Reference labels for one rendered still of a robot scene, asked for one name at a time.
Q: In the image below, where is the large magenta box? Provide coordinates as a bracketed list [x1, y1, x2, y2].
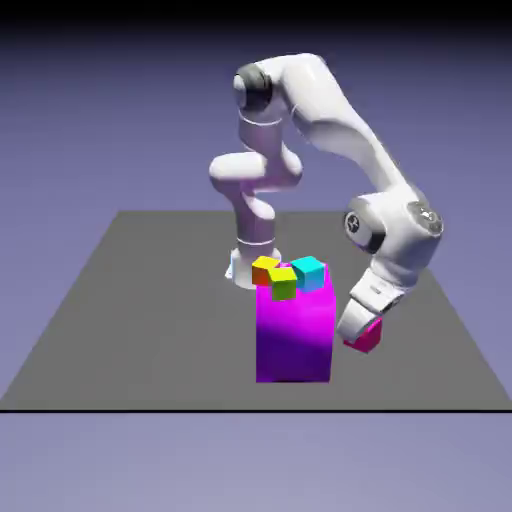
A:
[255, 261, 336, 384]

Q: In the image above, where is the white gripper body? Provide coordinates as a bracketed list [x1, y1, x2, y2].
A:
[335, 297, 386, 342]

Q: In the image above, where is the small cyan cube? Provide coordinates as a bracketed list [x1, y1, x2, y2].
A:
[290, 255, 326, 294]

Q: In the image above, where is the small orange cube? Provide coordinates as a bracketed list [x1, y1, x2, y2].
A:
[251, 256, 282, 287]

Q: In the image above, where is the small yellow-green cube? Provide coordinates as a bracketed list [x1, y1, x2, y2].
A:
[266, 266, 298, 302]

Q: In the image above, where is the small pink cube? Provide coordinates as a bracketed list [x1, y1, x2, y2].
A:
[342, 317, 384, 354]

